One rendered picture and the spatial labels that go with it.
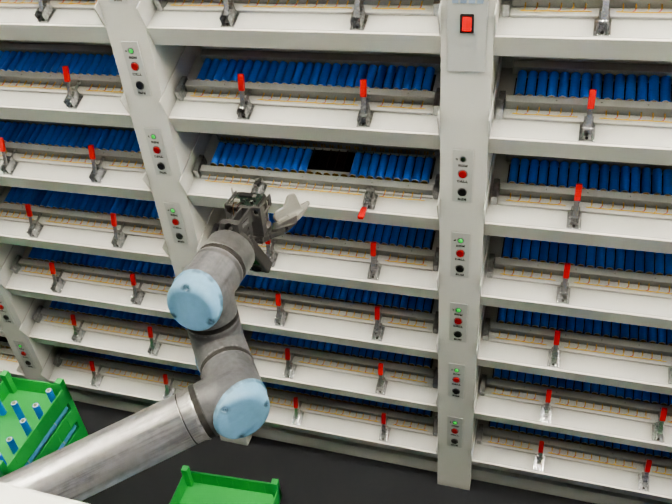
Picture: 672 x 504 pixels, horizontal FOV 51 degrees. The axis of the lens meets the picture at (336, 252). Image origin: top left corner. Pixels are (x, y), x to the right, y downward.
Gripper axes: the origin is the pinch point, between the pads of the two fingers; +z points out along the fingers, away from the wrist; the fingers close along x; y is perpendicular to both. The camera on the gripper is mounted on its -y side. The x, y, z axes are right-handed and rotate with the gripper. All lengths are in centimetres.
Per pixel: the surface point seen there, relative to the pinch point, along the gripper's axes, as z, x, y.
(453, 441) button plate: 18, -35, -84
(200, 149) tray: 26.3, 29.9, -4.0
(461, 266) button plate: 16.4, -35.5, -22.9
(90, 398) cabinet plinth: 23, 90, -102
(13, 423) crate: -12, 83, -74
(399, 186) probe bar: 20.8, -20.8, -6.4
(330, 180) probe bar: 20.8, -4.9, -6.3
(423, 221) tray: 16.9, -26.8, -12.4
